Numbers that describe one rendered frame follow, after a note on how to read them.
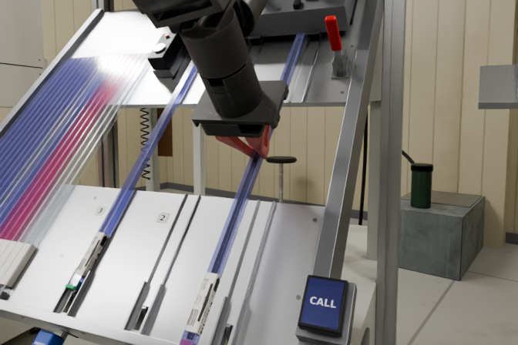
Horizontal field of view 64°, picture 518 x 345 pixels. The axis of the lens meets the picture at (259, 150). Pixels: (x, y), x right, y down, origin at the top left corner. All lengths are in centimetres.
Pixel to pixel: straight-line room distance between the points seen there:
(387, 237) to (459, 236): 181
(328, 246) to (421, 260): 233
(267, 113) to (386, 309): 62
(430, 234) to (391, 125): 191
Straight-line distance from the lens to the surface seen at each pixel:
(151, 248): 57
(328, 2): 73
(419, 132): 372
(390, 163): 88
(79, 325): 55
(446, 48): 371
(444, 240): 272
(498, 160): 341
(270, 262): 50
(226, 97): 43
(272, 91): 47
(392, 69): 88
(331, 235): 48
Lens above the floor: 97
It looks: 5 degrees down
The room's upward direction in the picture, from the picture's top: straight up
